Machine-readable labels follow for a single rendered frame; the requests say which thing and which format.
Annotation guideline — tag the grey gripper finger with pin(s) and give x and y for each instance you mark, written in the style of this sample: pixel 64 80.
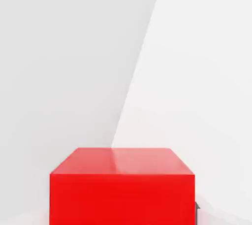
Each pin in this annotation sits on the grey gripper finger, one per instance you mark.
pixel 196 214

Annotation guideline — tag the small red cube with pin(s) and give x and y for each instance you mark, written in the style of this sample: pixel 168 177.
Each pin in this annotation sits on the small red cube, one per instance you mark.
pixel 122 193

